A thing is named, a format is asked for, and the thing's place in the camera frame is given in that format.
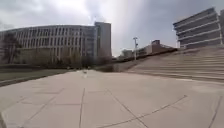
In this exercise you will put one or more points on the lamp pole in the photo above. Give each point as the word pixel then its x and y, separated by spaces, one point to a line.
pixel 135 46

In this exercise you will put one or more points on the pale concrete slab plaza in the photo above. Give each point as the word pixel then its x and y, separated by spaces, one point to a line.
pixel 100 100

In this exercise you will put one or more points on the low brown building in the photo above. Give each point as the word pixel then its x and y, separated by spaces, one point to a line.
pixel 156 48

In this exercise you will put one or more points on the large grey building with tower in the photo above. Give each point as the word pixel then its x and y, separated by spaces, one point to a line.
pixel 60 40

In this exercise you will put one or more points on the row of trees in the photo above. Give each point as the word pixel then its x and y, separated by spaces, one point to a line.
pixel 50 58

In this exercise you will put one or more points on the wide concrete stairs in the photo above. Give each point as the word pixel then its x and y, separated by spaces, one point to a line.
pixel 186 63

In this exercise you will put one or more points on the grass strip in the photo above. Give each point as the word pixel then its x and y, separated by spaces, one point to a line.
pixel 26 74

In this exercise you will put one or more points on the grey building with banded floors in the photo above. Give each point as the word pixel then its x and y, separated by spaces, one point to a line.
pixel 200 30

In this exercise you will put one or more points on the bare dark tree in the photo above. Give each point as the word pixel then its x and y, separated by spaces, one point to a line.
pixel 10 46

